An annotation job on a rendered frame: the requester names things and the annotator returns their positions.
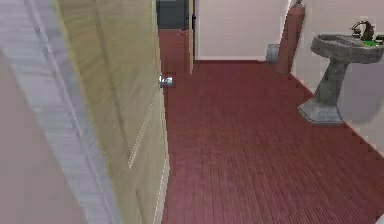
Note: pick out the grey stone trash can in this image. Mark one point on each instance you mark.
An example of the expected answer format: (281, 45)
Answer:
(272, 54)

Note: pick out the silver round door knob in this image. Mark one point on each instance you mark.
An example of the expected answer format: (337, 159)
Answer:
(165, 81)

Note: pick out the tan narrow room door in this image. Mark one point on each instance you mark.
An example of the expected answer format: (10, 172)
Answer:
(191, 33)

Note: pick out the tan wooden room door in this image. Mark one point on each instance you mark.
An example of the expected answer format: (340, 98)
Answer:
(110, 83)

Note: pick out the red brown tall cylinder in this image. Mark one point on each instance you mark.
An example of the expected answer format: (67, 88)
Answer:
(290, 36)

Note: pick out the green soap bar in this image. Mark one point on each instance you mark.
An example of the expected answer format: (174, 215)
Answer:
(370, 43)

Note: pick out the grey stone pedestal sink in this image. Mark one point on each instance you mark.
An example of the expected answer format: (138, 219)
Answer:
(333, 66)

